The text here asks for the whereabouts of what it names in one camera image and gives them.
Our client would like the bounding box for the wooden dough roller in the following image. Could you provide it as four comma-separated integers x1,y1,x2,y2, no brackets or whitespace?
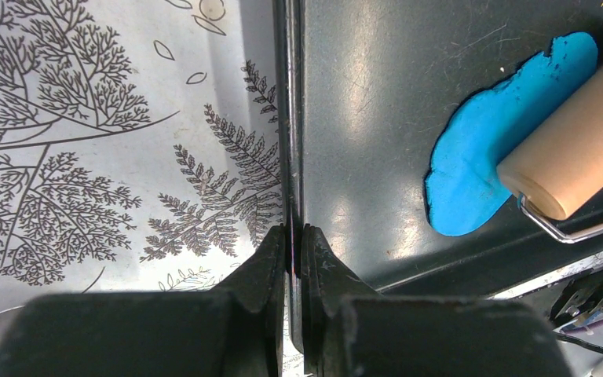
497,66,603,244

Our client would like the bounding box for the black plastic tray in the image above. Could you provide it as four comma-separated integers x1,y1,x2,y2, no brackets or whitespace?
273,1,603,350

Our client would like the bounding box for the floral tablecloth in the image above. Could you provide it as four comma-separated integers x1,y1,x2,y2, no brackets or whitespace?
0,0,302,377

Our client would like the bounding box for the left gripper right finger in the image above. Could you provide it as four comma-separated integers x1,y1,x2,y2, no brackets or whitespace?
300,225,571,376

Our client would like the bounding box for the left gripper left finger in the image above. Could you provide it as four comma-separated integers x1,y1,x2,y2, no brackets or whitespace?
0,226,286,376

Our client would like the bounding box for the blue dough piece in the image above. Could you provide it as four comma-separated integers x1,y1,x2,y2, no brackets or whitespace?
425,32,598,236

